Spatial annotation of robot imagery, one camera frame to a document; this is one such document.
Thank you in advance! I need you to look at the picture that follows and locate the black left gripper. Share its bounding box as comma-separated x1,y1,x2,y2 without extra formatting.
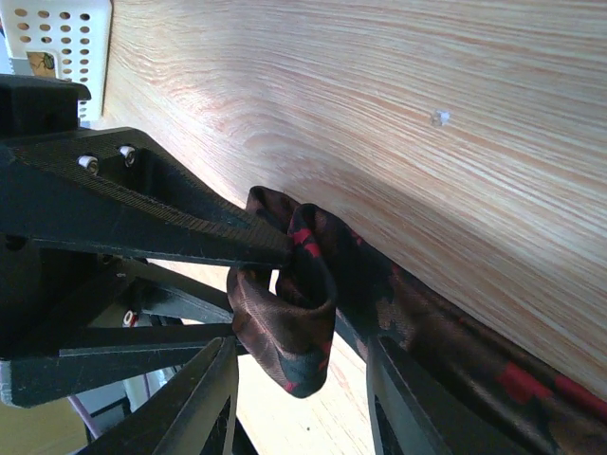
1,76,292,408

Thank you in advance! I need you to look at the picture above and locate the white perforated plastic basket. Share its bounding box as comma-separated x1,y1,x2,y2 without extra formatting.
1,0,113,122

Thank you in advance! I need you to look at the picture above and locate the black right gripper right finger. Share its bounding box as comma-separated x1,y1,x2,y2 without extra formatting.
366,337,526,454

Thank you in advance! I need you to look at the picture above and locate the brown red patterned tie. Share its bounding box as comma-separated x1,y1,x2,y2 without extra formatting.
227,186,606,454

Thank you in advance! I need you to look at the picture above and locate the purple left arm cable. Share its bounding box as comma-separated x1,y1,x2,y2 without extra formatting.
65,395,103,440

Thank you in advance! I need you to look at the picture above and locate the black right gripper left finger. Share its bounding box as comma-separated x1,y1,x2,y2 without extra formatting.
81,337,239,455

